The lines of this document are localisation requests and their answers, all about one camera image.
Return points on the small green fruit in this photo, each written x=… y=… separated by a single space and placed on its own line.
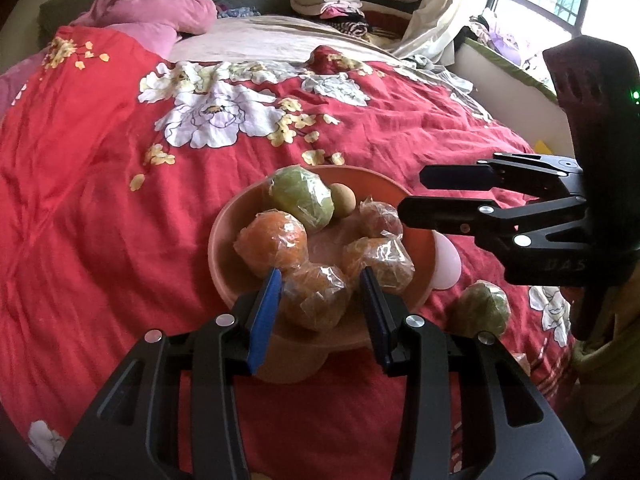
x=480 y=310

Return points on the cream curtain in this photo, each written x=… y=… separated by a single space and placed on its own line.
x=450 y=5

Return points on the white window ledge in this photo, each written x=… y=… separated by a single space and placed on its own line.
x=500 y=95

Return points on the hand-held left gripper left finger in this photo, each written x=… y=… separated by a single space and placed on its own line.
x=265 y=320

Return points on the red floral quilt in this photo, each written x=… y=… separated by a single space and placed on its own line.
x=100 y=185

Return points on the small orange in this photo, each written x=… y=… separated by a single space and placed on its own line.
x=380 y=220

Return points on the crumpled white patterned cloth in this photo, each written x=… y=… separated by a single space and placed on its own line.
x=432 y=67

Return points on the blue patterned cloth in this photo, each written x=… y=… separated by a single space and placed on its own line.
x=240 y=11

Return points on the large green fruit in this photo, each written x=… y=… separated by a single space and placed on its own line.
x=300 y=197

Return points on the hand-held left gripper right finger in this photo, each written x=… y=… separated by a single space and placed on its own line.
x=372 y=307

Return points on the pink blanket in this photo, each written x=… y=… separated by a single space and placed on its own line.
x=150 y=10

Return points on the off-white bed sheet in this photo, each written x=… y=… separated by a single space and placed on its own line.
x=260 y=35

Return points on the clothes on window ledge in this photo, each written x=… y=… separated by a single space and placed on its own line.
x=500 y=40

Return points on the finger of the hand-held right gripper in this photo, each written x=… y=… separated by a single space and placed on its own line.
x=450 y=176
x=440 y=214

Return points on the small brown round fruit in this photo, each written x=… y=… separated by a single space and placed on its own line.
x=344 y=201

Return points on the yellow sheet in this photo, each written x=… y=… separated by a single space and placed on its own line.
x=542 y=146

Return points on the large orange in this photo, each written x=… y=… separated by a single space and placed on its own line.
x=272 y=242

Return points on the pink plastic bowl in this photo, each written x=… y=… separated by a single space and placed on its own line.
x=225 y=260

